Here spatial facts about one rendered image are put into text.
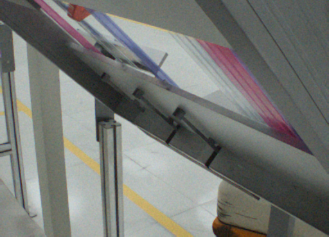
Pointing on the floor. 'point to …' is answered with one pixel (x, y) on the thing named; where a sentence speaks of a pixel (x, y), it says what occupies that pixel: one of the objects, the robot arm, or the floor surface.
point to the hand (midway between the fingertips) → (76, 13)
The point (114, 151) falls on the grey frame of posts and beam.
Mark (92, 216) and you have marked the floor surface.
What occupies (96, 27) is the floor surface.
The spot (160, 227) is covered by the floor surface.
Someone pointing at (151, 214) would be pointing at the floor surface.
